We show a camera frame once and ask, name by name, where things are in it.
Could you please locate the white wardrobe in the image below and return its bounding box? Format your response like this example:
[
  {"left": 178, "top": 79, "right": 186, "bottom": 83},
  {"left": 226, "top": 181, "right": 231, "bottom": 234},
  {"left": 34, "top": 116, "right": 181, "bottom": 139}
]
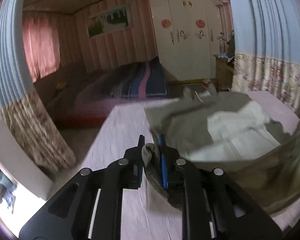
[{"left": 148, "top": 0, "right": 224, "bottom": 84}]

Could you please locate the bed with pink floral sheet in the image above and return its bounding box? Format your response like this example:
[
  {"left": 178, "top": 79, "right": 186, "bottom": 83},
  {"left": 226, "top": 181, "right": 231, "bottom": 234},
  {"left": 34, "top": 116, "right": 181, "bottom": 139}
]
[{"left": 52, "top": 91, "right": 300, "bottom": 240}]

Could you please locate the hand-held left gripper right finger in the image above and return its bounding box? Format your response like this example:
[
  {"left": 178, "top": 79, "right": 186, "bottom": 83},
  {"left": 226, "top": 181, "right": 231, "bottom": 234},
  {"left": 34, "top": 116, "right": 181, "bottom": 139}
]
[{"left": 158, "top": 134, "right": 282, "bottom": 240}]

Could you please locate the white box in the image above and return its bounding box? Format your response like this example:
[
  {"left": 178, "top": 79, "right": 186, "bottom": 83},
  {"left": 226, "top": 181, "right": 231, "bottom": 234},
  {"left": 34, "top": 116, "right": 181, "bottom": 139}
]
[{"left": 0, "top": 119, "right": 54, "bottom": 202}]

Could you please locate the wooden cabinet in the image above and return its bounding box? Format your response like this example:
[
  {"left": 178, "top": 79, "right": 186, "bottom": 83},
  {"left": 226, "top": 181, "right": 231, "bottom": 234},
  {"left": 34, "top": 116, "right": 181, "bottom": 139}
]
[{"left": 215, "top": 54, "right": 236, "bottom": 90}]

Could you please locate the dark low bed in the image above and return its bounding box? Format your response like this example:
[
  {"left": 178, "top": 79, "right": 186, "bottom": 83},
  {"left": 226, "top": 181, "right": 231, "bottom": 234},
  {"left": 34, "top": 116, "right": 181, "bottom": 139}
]
[{"left": 34, "top": 57, "right": 170, "bottom": 128}]

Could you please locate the blue floral curtain beside wardrobe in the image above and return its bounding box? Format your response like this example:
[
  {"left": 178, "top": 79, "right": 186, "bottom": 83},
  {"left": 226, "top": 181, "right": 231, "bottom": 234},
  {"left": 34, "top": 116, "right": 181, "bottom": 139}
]
[{"left": 225, "top": 0, "right": 300, "bottom": 120}]

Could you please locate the framed wall picture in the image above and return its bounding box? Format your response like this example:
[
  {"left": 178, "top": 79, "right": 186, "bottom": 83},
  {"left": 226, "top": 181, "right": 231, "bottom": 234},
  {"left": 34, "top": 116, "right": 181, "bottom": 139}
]
[{"left": 88, "top": 4, "right": 132, "bottom": 38}]

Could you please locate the olive and cream jacket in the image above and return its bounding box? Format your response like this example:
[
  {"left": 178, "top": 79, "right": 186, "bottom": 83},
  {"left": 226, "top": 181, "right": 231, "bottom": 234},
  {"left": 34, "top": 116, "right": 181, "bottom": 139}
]
[{"left": 141, "top": 91, "right": 300, "bottom": 215}]

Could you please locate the striped blanket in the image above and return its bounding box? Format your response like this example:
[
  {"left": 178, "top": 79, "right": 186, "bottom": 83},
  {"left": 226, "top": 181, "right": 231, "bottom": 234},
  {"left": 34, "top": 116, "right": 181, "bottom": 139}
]
[{"left": 110, "top": 61, "right": 169, "bottom": 99}]

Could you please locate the pink curtain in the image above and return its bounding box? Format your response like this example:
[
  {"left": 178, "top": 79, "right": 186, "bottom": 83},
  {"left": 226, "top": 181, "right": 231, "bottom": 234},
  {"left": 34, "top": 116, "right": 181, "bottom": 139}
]
[{"left": 22, "top": 12, "right": 62, "bottom": 83}]

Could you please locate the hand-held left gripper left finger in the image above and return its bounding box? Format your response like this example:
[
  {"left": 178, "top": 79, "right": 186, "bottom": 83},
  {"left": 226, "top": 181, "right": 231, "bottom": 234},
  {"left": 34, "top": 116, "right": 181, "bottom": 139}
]
[{"left": 19, "top": 134, "right": 145, "bottom": 240}]

